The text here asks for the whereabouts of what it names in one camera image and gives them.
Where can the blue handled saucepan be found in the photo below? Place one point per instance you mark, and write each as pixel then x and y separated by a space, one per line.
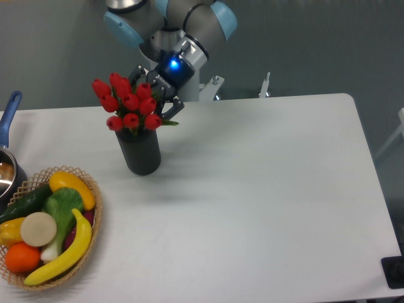
pixel 12 175

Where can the yellow squash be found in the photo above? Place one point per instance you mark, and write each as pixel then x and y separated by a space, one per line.
pixel 66 179

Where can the green bok choy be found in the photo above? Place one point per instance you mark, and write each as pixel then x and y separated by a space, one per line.
pixel 59 206

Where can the white frame at right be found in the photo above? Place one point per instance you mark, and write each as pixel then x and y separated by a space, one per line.
pixel 395 138

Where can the green cucumber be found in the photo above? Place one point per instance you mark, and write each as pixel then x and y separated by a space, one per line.
pixel 27 204

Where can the beige round disc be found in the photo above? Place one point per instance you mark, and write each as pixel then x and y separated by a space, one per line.
pixel 38 229

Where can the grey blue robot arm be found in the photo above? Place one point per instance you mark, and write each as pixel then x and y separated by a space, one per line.
pixel 209 24

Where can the purple eggplant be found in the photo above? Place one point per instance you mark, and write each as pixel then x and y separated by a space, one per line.
pixel 89 215

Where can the orange fruit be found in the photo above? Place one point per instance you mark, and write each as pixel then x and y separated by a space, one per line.
pixel 22 258

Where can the woven wicker basket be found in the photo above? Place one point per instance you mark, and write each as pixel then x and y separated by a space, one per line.
pixel 38 180

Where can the yellow banana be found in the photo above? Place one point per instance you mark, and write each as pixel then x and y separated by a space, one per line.
pixel 69 257

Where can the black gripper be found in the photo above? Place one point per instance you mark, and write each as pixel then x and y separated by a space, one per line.
pixel 166 79

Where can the dark grey ribbed vase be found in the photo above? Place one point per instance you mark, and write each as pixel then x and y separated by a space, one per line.
pixel 141 153

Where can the black device at edge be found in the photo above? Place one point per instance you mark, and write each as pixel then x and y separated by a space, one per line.
pixel 393 271

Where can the red tulip bouquet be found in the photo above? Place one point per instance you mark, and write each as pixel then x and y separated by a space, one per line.
pixel 134 107

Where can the yellow bell pepper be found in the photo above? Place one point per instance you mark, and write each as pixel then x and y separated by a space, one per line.
pixel 10 232

